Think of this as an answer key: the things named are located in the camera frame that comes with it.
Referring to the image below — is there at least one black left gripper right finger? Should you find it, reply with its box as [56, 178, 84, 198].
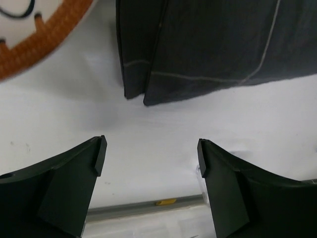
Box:
[197, 139, 317, 238]

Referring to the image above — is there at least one floral plate orange rim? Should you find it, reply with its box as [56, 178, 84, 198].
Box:
[0, 0, 96, 81]

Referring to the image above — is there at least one dark checked cloth napkin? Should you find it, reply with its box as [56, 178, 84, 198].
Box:
[116, 0, 317, 106]

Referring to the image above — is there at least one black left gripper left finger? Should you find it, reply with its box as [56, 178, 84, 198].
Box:
[0, 136, 107, 238]

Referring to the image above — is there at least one aluminium front table rail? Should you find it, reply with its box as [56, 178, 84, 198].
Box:
[86, 194, 205, 222]

